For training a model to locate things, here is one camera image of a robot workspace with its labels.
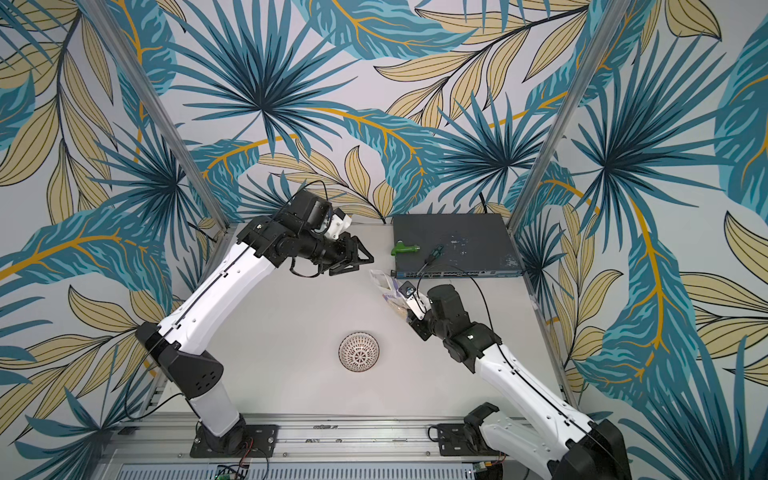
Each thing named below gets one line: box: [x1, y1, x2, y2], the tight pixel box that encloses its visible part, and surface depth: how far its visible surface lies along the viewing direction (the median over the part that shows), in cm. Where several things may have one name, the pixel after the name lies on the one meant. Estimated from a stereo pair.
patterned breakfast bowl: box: [338, 331, 380, 373], surface depth 87 cm
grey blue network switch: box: [391, 213, 523, 279], surface depth 109 cm
